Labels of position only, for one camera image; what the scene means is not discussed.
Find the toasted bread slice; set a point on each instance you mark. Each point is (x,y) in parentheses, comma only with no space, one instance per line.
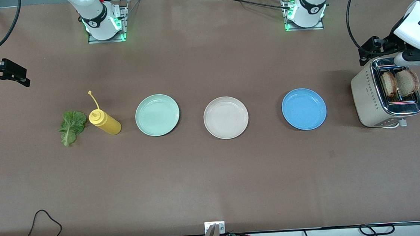
(389,85)
(407,81)

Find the beige chrome toaster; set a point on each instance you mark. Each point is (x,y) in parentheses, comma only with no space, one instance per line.
(366,98)

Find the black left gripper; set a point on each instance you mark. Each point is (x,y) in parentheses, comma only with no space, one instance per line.
(387,44)

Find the green lettuce leaf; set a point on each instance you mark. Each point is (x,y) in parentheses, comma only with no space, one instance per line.
(72,125)

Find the yellow squeeze bottle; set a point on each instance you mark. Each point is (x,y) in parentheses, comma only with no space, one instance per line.
(107,124)

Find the blue plate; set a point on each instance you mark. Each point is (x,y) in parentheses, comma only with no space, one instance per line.
(304,109)

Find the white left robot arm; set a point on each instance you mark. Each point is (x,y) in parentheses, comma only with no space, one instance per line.
(311,1)

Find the pale green plate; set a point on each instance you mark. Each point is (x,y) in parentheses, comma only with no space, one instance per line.
(157,115)

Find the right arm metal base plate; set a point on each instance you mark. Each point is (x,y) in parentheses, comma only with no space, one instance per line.
(108,40)

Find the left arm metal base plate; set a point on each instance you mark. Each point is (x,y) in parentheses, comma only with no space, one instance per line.
(306,28)

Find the beige plate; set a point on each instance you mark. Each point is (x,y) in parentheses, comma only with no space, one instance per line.
(226,117)

